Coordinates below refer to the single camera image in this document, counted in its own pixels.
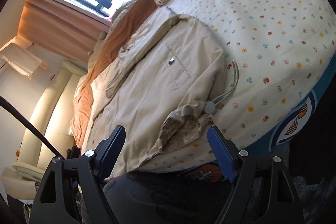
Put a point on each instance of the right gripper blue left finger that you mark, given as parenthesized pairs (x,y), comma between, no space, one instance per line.
(108,150)

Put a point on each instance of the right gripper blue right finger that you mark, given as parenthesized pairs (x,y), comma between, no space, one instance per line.
(226,154)

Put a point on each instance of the beige zip jacket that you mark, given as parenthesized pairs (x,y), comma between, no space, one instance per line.
(163,90)

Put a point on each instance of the orange duvet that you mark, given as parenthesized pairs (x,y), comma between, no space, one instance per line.
(82,103)

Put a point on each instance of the cream padded headboard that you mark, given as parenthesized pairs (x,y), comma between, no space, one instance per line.
(51,116)

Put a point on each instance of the person's dark trouser leg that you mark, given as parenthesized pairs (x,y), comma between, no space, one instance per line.
(195,196)

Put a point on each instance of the blue cartoon mattress cover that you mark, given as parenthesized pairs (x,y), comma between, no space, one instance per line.
(272,103)

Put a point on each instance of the beige blanket by window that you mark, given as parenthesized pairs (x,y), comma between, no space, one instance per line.
(125,21)

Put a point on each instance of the floral white bed sheet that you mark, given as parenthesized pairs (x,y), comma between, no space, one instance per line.
(257,32)

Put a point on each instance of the pink left curtain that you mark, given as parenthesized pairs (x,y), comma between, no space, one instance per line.
(61,28)

